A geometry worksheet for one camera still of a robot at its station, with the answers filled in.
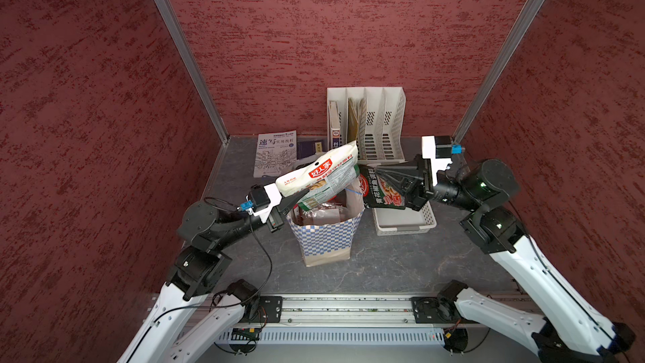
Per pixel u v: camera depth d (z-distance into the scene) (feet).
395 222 3.01
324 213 2.77
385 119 3.85
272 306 2.44
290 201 1.56
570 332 1.25
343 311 2.48
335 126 3.02
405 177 1.48
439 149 1.32
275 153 3.72
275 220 1.48
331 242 2.37
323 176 1.59
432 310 2.42
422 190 1.47
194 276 1.36
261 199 1.30
